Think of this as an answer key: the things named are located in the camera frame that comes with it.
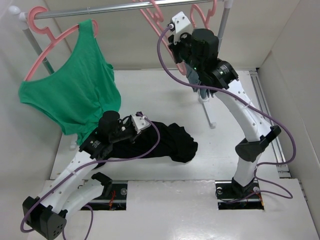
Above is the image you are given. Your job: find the metal clothes rack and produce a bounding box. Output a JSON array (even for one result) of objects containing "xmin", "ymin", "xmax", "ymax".
[{"xmin": 8, "ymin": 0, "xmax": 234, "ymax": 129}]

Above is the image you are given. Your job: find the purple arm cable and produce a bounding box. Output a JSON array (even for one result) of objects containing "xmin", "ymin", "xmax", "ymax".
[
  {"xmin": 20, "ymin": 113, "xmax": 161, "ymax": 240},
  {"xmin": 156, "ymin": 23, "xmax": 298, "ymax": 200}
]

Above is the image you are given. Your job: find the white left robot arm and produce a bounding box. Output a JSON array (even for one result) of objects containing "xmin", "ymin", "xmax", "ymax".
[{"xmin": 20, "ymin": 111, "xmax": 150, "ymax": 240}]

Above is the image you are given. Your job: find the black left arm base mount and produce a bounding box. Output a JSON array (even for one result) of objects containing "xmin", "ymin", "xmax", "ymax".
[{"xmin": 92, "ymin": 181, "xmax": 128, "ymax": 211}]

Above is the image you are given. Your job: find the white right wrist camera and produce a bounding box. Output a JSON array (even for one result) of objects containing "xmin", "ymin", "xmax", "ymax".
[{"xmin": 168, "ymin": 11, "xmax": 194, "ymax": 45}]

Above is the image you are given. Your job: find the blue denim garment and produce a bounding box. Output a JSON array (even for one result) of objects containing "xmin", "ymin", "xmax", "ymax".
[{"xmin": 185, "ymin": 64, "xmax": 211, "ymax": 100}]

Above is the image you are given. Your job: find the pink hanger with denim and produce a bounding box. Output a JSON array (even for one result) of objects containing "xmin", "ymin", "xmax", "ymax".
[{"xmin": 189, "ymin": 0, "xmax": 218, "ymax": 29}]

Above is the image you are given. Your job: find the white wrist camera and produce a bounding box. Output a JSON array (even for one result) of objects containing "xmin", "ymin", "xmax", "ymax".
[
  {"xmin": 168, "ymin": 11, "xmax": 194, "ymax": 45},
  {"xmin": 130, "ymin": 112, "xmax": 151, "ymax": 134}
]

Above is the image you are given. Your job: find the green tank top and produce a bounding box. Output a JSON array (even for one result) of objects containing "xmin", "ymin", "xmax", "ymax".
[{"xmin": 18, "ymin": 19, "xmax": 122, "ymax": 145}]

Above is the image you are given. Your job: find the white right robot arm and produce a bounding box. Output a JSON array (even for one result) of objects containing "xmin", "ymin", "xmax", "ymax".
[{"xmin": 168, "ymin": 28, "xmax": 281, "ymax": 198}]

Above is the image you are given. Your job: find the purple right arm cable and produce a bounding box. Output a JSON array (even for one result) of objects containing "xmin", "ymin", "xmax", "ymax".
[{"xmin": 156, "ymin": 23, "xmax": 298, "ymax": 200}]

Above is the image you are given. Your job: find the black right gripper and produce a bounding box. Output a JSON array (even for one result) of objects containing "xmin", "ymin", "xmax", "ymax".
[{"xmin": 168, "ymin": 29, "xmax": 204, "ymax": 74}]

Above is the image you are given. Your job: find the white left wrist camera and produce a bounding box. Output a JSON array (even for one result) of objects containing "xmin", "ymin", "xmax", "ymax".
[{"xmin": 130, "ymin": 112, "xmax": 151, "ymax": 134}]

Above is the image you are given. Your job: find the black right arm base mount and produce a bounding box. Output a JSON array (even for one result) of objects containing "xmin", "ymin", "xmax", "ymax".
[{"xmin": 215, "ymin": 181, "xmax": 265, "ymax": 210}]

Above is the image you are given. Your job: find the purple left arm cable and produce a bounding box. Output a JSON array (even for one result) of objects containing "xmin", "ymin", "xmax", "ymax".
[{"xmin": 20, "ymin": 113, "xmax": 161, "ymax": 240}]

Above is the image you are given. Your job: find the pink hanger with tank top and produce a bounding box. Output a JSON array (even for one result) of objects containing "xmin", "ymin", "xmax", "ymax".
[{"xmin": 23, "ymin": 6, "xmax": 99, "ymax": 82}]

